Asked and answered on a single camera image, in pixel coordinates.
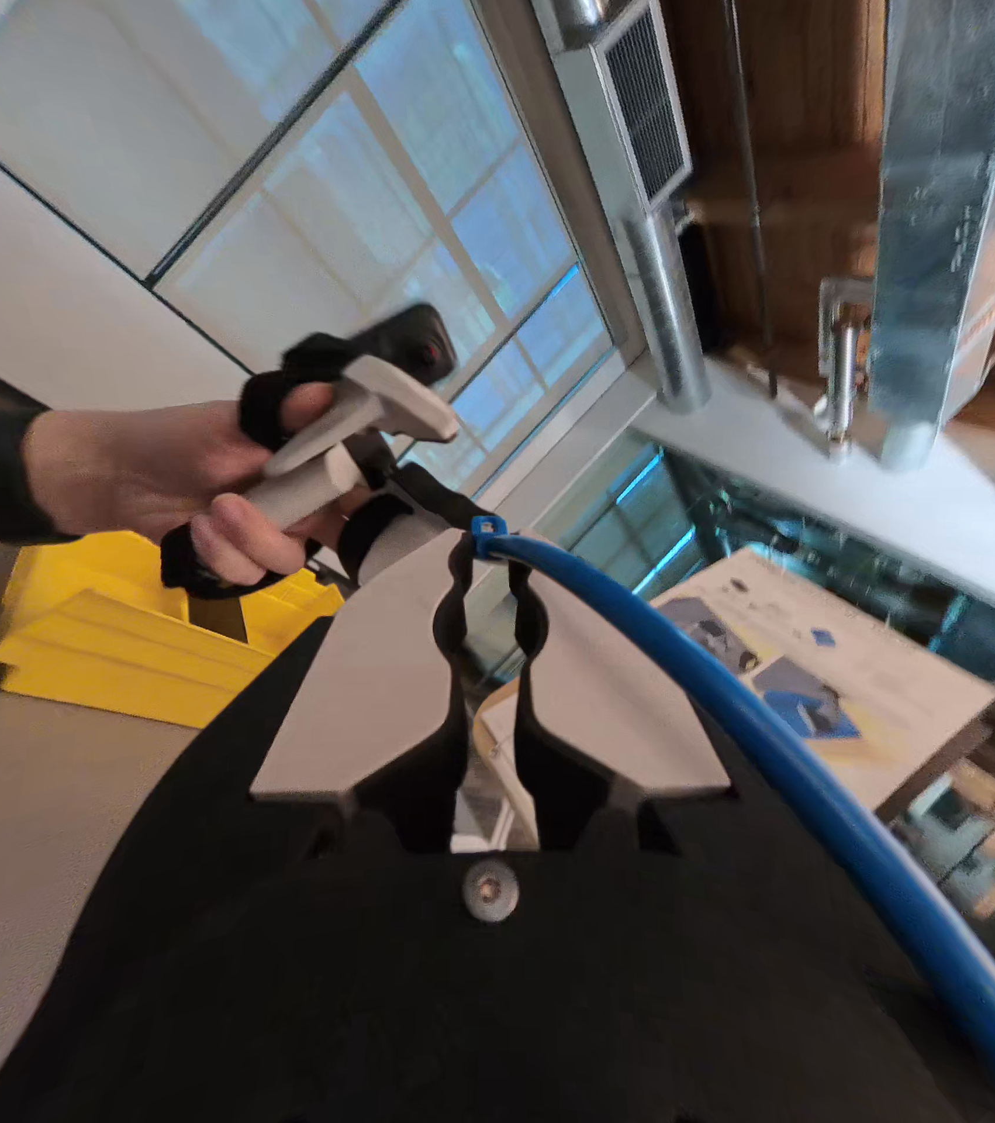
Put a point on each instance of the instruction poster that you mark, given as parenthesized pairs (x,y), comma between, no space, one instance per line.
(883,685)

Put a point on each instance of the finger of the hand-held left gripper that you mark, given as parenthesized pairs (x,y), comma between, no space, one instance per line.
(410,549)

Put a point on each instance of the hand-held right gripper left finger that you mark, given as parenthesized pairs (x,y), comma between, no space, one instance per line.
(357,702)

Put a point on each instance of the round spiral air duct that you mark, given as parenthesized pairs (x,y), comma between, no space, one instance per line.
(669,324)

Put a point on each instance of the black wristband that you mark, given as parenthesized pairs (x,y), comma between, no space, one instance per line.
(6,474)

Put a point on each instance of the grey wall air vent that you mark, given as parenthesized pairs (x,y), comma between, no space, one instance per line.
(638,106)

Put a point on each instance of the foil wrapped rectangular duct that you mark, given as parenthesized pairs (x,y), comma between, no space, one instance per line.
(945,219)

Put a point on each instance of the person's left hand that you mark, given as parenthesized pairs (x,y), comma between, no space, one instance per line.
(138,465)

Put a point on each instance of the large window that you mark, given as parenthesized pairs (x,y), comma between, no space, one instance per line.
(331,176)

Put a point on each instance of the yellow plastic bin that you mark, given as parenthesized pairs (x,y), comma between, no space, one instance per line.
(94,650)

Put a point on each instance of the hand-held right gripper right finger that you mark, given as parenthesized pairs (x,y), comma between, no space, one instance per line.
(603,728)

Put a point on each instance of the silver insulated pipe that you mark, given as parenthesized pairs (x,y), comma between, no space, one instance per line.
(845,386)

